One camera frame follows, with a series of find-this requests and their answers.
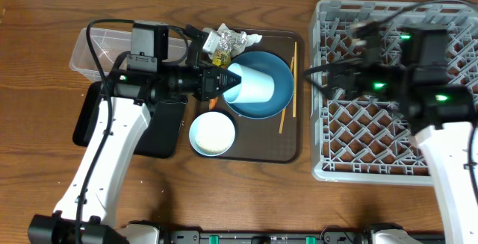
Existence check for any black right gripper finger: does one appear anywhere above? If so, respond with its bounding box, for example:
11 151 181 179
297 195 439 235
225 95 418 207
310 80 335 98
303 59 362 76

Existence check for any orange carrot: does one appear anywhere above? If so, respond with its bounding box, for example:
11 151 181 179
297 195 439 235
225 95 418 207
208 97 218 110

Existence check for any light blue cup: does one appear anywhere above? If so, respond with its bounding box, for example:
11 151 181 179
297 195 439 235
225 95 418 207
223 63 275 104

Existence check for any dark blue plate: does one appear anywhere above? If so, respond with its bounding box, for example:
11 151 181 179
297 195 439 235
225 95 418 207
223 51 294 119

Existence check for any white rice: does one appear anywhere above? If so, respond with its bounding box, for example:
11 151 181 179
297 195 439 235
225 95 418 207
193 115 232 154

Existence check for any light blue bowl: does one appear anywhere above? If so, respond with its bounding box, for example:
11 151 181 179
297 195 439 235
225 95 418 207
188 110 237 157

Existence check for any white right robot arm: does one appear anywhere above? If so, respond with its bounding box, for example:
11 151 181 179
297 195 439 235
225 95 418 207
304 24 477 243

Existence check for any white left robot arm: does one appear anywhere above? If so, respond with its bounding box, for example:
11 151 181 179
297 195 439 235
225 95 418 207
28 21 243 243

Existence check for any grey dishwasher rack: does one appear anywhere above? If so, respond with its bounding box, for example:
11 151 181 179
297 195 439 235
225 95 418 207
309 0 477 186

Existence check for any black waste tray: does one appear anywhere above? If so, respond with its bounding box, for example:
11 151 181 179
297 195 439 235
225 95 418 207
72 81 187 159

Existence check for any yellow snack wrapper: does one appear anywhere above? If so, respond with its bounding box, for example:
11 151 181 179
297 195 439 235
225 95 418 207
212 50 231 69

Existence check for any wooden chopstick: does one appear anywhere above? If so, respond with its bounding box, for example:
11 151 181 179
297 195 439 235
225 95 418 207
291 41 297 118
277 62 293 134

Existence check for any crumpled foil wrapper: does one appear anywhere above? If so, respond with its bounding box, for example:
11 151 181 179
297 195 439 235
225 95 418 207
213 23 247 58

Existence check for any crumpled white tissue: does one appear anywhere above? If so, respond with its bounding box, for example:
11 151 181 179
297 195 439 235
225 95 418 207
246 34 262 46

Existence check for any brown serving tray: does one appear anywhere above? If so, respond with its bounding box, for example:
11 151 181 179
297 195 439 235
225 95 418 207
190 28 305 164

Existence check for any clear plastic bin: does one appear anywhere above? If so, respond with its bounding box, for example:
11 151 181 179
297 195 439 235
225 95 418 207
69 27 193 83

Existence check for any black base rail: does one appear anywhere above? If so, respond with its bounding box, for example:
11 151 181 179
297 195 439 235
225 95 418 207
160 229 445 244

